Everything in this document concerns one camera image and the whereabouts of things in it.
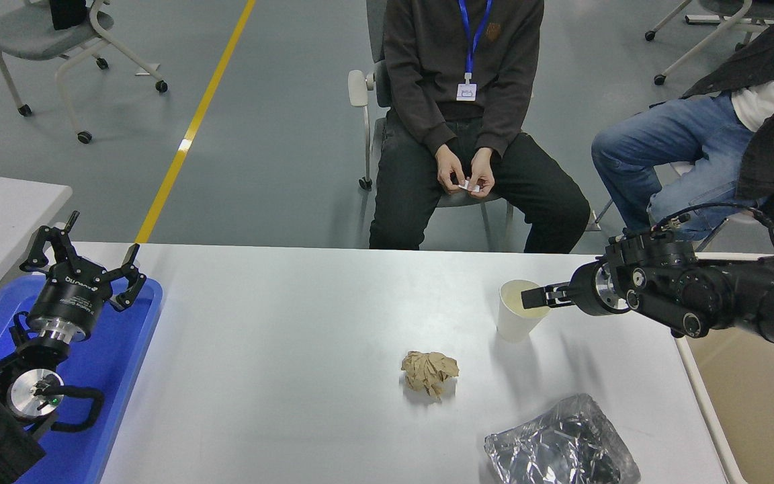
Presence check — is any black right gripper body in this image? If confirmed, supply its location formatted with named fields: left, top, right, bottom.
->
left=567, top=261, right=608, bottom=317

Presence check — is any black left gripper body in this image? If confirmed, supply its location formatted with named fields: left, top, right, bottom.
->
left=27, top=259, right=114, bottom=333

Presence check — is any white paper cup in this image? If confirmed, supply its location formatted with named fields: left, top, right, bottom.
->
left=497, top=280, right=553, bottom=344

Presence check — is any foil tray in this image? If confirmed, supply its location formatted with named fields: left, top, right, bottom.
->
left=484, top=393, right=642, bottom=484

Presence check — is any person's left hand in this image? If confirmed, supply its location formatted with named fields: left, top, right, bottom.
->
left=468, top=148, right=497, bottom=199

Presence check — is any person's right hand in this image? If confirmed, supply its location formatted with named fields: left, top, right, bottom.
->
left=435, top=145, right=467, bottom=196

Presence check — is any blue plastic tray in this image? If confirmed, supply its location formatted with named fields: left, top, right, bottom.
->
left=0, top=276, right=165, bottom=484

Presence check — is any crumpled tan paper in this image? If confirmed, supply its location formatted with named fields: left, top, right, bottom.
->
left=401, top=351, right=461, bottom=403

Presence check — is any pale metal-legged chair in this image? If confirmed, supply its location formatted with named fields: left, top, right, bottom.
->
left=589, top=160, right=774, bottom=264

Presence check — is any person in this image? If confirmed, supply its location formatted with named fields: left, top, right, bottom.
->
left=591, top=0, right=774, bottom=241
left=368, top=0, right=591, bottom=255

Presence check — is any large pale bin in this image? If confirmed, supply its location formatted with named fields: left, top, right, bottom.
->
left=675, top=252, right=774, bottom=484

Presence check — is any grey wheeled chair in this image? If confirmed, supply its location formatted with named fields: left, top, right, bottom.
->
left=0, top=0, right=169, bottom=145
left=644, top=0, right=774, bottom=86

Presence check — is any black bag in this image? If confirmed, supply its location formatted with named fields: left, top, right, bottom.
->
left=50, top=0, right=90, bottom=31

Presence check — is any grey office chair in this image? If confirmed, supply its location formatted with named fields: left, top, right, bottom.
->
left=348, top=0, right=515, bottom=253

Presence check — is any blue lanyard with badge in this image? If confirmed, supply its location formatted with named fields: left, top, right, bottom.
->
left=456, top=0, right=493, bottom=102

